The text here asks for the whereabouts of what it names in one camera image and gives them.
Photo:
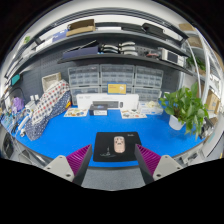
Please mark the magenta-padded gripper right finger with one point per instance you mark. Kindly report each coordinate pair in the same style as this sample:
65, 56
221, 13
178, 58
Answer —
149, 160

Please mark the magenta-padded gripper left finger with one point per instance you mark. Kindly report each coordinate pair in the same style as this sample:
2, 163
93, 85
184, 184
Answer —
78, 160

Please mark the pink computer mouse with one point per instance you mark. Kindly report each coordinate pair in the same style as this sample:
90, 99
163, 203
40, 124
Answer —
119, 144

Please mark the black mouse pad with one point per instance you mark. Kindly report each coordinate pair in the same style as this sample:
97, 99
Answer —
103, 146

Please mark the printed picture card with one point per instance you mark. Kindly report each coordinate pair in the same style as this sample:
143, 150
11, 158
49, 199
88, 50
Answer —
133, 114
76, 112

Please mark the small black labelled box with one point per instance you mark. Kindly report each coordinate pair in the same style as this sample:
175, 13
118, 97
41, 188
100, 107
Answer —
98, 110

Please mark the polka dot patterned cloth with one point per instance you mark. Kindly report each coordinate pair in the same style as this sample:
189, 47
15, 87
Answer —
48, 106

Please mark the long white keyboard box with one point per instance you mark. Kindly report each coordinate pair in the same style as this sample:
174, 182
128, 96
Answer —
130, 100

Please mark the green potted plant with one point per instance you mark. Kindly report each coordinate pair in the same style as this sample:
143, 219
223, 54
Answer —
185, 106

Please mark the yellow card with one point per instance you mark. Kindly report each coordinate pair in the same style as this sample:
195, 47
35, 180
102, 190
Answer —
116, 88

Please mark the purple bag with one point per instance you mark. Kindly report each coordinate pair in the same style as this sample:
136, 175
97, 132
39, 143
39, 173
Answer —
18, 104

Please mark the beige framed tray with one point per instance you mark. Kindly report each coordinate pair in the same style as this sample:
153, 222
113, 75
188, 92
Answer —
51, 81

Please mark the white metal rack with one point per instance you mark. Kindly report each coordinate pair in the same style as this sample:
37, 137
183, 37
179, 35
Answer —
206, 66

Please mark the teal wall box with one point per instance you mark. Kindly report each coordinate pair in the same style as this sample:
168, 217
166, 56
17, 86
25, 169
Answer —
15, 79

